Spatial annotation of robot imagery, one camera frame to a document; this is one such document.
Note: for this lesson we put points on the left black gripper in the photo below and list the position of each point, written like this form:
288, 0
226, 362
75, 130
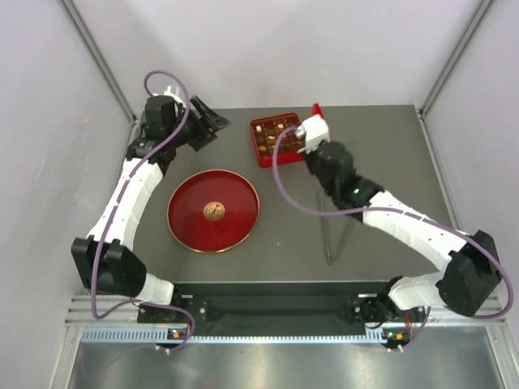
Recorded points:
212, 121

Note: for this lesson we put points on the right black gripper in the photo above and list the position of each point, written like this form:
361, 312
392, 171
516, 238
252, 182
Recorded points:
308, 158

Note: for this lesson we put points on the red box lid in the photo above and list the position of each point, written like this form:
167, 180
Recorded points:
316, 110

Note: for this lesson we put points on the round dark red plate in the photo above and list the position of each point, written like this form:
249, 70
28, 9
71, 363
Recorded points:
213, 211

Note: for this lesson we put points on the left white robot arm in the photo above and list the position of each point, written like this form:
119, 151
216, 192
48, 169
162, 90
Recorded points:
105, 259

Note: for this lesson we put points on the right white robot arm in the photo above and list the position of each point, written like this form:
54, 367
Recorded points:
464, 276

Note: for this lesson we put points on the red chocolate box with tray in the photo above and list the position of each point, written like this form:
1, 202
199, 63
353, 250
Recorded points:
265, 141

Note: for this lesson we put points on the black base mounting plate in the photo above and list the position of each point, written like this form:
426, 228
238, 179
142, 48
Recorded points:
331, 308

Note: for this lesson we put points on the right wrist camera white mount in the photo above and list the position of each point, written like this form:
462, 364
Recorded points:
312, 132

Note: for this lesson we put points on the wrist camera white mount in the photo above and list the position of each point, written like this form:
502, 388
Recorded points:
312, 132
174, 92

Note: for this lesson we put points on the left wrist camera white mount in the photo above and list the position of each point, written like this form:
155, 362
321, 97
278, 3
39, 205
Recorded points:
174, 92

